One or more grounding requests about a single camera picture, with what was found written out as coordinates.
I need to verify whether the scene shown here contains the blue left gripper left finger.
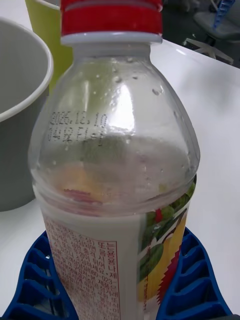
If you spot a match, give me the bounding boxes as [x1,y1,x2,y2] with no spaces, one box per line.
[0,229,73,320]

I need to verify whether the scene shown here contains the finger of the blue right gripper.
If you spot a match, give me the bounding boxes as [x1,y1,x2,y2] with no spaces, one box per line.
[213,0,236,29]

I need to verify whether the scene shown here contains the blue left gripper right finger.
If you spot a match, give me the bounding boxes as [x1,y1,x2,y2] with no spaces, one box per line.
[159,226,233,320]

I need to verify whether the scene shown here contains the clear bottle with red cap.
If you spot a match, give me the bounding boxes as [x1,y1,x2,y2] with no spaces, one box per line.
[27,0,201,320]

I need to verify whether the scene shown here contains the grey office chair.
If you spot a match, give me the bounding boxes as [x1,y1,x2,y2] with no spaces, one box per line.
[183,0,240,66]

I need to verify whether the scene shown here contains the grey plastic bin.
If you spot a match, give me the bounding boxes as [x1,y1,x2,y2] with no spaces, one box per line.
[0,16,55,213]

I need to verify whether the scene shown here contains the yellow-green plastic bin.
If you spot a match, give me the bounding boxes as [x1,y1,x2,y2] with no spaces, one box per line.
[24,0,75,95]

